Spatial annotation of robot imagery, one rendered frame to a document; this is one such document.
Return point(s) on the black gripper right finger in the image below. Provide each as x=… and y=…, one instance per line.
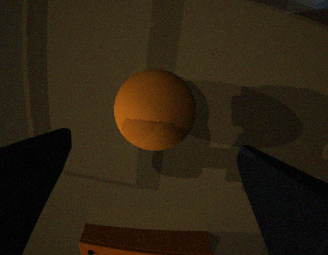
x=290, y=206

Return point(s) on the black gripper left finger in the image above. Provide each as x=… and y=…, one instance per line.
x=29, y=170

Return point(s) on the clear l-shaped low wall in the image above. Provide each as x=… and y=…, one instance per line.
x=13, y=113

